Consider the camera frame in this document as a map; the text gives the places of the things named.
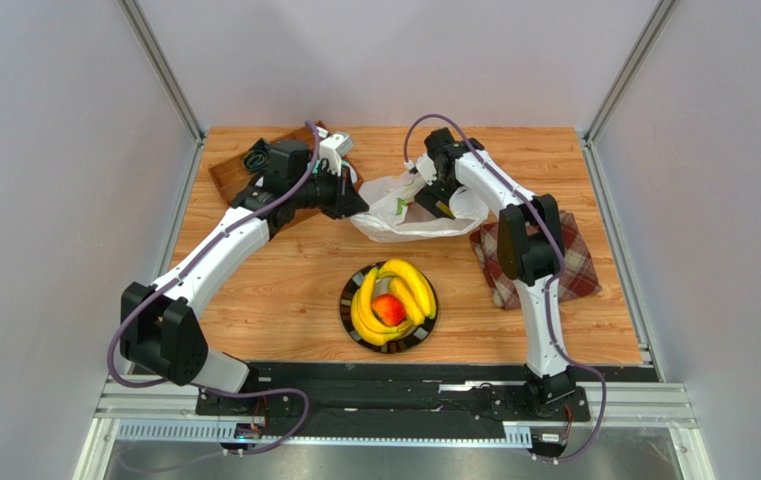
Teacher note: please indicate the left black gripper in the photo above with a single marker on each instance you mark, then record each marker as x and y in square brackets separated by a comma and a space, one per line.
[346, 202]

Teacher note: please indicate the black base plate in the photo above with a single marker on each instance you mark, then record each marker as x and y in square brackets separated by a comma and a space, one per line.
[416, 401]

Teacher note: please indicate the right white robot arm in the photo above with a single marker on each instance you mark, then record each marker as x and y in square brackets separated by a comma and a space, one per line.
[529, 253]

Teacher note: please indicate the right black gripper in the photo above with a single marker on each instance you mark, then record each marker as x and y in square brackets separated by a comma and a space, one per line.
[436, 194]

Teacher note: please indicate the aluminium frame rail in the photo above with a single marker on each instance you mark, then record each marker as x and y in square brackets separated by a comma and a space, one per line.
[643, 428]

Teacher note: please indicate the yellow banana bunch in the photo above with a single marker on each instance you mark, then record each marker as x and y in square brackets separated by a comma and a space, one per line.
[410, 286]
[364, 321]

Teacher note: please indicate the red fake apple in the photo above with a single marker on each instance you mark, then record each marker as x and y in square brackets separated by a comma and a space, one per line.
[389, 309]

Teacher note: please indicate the white plastic bag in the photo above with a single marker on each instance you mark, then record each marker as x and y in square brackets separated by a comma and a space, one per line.
[394, 216]

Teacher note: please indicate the red plaid cloth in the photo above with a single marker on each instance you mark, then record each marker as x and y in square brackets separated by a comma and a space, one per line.
[579, 279]

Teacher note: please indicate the round patterned ceramic plate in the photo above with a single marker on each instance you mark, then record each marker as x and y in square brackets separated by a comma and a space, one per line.
[414, 338]

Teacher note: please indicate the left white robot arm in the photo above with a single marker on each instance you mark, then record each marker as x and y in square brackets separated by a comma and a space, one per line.
[160, 328]

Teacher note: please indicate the wooden divided tray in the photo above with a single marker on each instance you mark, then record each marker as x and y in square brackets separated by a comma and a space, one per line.
[233, 176]

